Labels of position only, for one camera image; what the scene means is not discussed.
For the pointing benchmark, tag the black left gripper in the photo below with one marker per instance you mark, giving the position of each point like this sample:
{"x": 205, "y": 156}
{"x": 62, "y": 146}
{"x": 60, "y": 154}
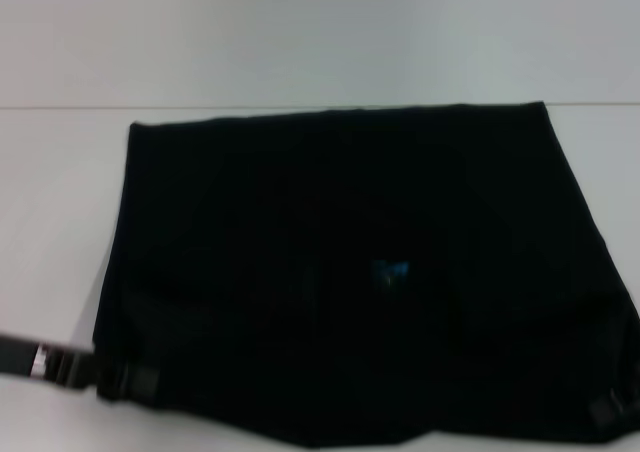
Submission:
{"x": 45, "y": 362}

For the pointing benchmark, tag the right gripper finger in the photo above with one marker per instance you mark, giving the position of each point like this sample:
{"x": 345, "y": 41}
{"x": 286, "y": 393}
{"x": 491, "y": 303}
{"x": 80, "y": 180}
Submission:
{"x": 605, "y": 407}

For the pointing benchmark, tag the black shirt with FREE print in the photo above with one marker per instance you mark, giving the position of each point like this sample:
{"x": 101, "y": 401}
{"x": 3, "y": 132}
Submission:
{"x": 350, "y": 272}

